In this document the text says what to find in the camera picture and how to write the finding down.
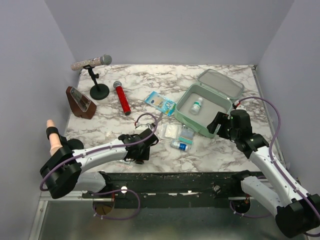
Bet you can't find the black round stand base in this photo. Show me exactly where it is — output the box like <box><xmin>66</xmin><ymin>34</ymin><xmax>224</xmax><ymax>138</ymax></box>
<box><xmin>59</xmin><ymin>136</ymin><xmax>84</xmax><ymax>151</ymax></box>

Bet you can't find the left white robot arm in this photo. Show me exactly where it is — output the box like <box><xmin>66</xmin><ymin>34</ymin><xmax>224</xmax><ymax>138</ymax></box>
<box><xmin>39</xmin><ymin>128</ymin><xmax>159</xmax><ymax>199</ymax></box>

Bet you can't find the amber orange-cap bottle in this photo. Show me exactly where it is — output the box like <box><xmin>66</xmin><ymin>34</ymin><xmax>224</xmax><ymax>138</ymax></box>
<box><xmin>135</xmin><ymin>159</ymin><xmax>145</xmax><ymax>165</ymax></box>

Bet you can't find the white green-cap medicine bottle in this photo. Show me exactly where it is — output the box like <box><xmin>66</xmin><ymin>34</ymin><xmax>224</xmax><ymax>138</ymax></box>
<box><xmin>190</xmin><ymin>97</ymin><xmax>203</xmax><ymax>115</ymax></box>

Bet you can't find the white gauze pad packet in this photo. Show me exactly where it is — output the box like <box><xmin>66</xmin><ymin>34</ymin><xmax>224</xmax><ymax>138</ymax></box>
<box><xmin>160</xmin><ymin>124</ymin><xmax>182</xmax><ymax>141</ymax></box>

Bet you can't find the mint green medicine case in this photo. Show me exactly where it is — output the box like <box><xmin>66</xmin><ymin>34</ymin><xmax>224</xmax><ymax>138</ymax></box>
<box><xmin>174</xmin><ymin>69</ymin><xmax>245</xmax><ymax>138</ymax></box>

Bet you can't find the red handheld microphone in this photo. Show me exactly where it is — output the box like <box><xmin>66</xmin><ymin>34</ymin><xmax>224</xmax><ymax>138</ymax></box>
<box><xmin>113</xmin><ymin>81</ymin><xmax>131</xmax><ymax>116</ymax></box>

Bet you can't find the glitter microphone on stand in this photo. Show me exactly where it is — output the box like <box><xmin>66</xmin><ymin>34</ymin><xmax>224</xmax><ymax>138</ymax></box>
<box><xmin>70</xmin><ymin>54</ymin><xmax>113</xmax><ymax>71</ymax></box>

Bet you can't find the blue cotton swab packet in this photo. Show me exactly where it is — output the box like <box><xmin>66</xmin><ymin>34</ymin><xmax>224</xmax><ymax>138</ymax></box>
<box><xmin>144</xmin><ymin>91</ymin><xmax>176</xmax><ymax>117</ymax></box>

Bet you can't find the pink beige microphone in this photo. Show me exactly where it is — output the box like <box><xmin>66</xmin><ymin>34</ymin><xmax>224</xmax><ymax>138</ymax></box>
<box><xmin>46</xmin><ymin>119</ymin><xmax>62</xmax><ymax>156</ymax></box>

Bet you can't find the clear zip bag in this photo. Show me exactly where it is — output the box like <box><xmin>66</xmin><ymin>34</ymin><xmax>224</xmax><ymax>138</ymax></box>
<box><xmin>116</xmin><ymin>160</ymin><xmax>133</xmax><ymax>169</ymax></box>

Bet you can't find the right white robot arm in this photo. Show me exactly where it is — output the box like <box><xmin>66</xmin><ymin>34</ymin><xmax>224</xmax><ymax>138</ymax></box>
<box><xmin>207</xmin><ymin>109</ymin><xmax>320</xmax><ymax>238</ymax></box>

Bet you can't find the black microphone stand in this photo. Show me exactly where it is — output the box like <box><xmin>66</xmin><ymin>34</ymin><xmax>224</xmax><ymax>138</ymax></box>
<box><xmin>83</xmin><ymin>65</ymin><xmax>110</xmax><ymax>100</ymax></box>

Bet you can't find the teal bandage packet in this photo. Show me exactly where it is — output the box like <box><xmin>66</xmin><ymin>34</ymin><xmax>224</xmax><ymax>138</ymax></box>
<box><xmin>178</xmin><ymin>125</ymin><xmax>195</xmax><ymax>145</ymax></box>

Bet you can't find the brown wooden metronome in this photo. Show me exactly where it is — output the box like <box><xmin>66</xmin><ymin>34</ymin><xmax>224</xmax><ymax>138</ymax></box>
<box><xmin>65</xmin><ymin>86</ymin><xmax>97</xmax><ymax>120</ymax></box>

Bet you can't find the blue white small bottle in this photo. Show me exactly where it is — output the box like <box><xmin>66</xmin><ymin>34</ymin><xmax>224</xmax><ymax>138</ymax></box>
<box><xmin>170</xmin><ymin>140</ymin><xmax>189</xmax><ymax>152</ymax></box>

